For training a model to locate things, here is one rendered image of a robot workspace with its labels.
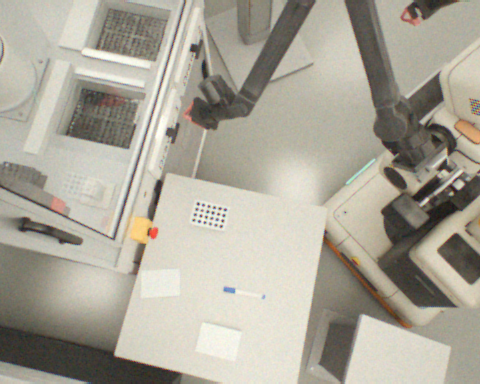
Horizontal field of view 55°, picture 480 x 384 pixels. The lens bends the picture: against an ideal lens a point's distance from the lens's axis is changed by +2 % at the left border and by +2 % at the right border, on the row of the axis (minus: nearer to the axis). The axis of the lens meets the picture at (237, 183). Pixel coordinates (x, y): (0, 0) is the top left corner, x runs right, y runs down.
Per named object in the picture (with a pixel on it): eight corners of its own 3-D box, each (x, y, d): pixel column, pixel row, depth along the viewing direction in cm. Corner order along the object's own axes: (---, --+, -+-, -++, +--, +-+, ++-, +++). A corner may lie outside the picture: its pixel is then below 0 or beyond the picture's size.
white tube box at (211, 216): (230, 209, 156) (230, 207, 152) (225, 232, 154) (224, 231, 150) (196, 201, 157) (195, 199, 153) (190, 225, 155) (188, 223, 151)
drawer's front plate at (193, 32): (203, 26, 168) (200, 7, 158) (183, 96, 161) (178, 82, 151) (198, 25, 168) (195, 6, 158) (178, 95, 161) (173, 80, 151)
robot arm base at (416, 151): (416, 173, 112) (450, 143, 113) (403, 148, 108) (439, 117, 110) (391, 166, 119) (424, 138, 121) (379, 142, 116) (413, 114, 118)
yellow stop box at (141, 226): (155, 223, 147) (151, 219, 141) (149, 244, 146) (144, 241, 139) (140, 219, 148) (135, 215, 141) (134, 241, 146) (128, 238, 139)
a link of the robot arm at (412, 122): (420, 139, 110) (421, 127, 114) (403, 105, 106) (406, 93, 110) (382, 150, 115) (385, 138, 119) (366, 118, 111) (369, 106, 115)
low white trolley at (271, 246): (302, 238, 229) (328, 208, 156) (278, 368, 214) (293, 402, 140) (192, 213, 234) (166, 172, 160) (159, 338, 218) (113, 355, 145)
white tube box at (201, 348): (242, 331, 146) (241, 332, 141) (235, 359, 144) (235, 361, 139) (203, 321, 147) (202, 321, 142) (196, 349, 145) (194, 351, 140)
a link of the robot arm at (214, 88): (248, 114, 121) (257, 98, 127) (226, 77, 116) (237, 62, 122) (213, 126, 128) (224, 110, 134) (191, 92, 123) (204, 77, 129)
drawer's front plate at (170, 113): (181, 103, 161) (176, 88, 150) (159, 179, 153) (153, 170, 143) (176, 102, 161) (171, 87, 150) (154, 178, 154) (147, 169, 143)
